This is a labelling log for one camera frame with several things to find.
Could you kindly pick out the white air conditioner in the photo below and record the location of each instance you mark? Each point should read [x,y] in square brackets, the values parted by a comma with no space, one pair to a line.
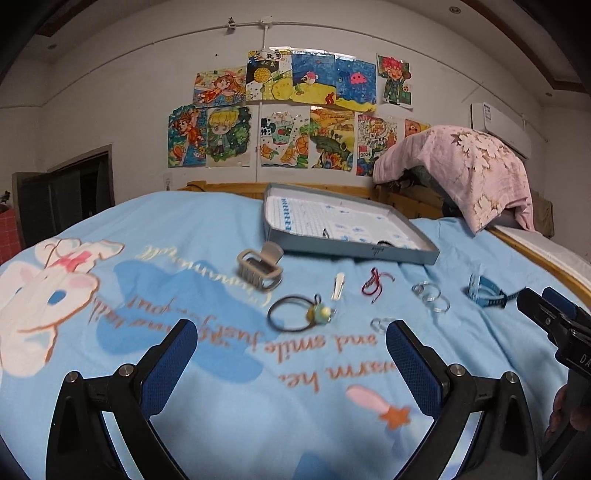
[498,124]

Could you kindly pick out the white hair clip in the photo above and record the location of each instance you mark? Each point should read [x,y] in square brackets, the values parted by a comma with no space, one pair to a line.
[338,286]

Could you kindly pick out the olive cloth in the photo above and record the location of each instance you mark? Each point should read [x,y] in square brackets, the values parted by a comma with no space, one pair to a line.
[545,212]

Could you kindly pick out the grey shallow tray box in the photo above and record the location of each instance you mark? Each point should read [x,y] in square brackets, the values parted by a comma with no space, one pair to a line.
[360,253]

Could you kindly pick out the pink floral cloth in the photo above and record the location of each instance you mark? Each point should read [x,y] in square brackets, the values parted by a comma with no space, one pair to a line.
[466,161]

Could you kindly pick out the person's right hand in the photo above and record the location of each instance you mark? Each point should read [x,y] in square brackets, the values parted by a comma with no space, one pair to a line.
[558,410]

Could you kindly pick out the dark grey bedding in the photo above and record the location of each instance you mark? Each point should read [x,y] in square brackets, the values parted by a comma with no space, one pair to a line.
[429,184]

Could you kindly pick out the silver rings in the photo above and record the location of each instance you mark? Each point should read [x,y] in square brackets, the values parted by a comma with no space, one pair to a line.
[444,308]

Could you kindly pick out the blue printed blanket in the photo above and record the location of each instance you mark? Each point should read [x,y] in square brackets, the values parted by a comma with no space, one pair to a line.
[207,230]

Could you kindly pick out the red checked cloth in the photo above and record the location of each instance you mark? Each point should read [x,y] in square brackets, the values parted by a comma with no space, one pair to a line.
[9,235]

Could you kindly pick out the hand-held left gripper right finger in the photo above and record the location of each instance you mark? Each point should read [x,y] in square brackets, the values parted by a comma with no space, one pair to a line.
[411,364]

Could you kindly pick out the white mattress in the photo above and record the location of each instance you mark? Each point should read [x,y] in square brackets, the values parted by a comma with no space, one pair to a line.
[554,254]

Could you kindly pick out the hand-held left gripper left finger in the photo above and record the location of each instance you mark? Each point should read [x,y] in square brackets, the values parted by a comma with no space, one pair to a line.
[171,364]

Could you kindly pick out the group of children's wall drawings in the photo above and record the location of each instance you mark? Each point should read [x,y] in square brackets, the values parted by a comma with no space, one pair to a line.
[318,83]

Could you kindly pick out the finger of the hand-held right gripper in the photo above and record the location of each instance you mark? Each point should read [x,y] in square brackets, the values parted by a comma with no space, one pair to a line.
[538,311]
[561,297]

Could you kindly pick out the wooden bed frame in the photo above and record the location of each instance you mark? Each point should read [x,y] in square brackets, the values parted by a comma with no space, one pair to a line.
[221,188]

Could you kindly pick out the blue wrist watch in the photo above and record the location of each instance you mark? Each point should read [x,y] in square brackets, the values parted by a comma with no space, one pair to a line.
[485,295]

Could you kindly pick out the white wall socket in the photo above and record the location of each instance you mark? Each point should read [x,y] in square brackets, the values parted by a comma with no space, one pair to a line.
[167,181]

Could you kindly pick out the dark wooden door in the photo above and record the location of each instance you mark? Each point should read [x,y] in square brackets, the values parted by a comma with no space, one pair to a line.
[60,194]

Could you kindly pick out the beige hair claw clip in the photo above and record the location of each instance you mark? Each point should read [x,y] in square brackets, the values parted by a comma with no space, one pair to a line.
[258,272]

